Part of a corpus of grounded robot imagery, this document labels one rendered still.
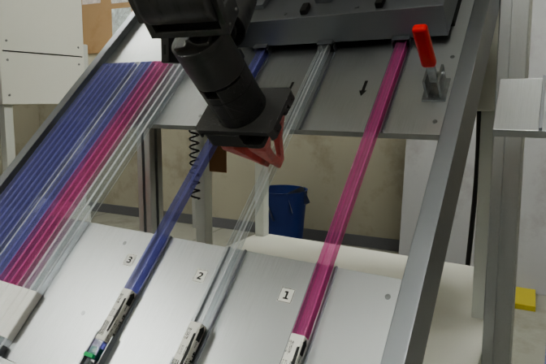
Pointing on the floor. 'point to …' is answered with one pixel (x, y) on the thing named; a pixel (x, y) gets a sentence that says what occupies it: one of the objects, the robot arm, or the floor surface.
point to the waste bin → (287, 210)
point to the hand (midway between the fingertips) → (273, 159)
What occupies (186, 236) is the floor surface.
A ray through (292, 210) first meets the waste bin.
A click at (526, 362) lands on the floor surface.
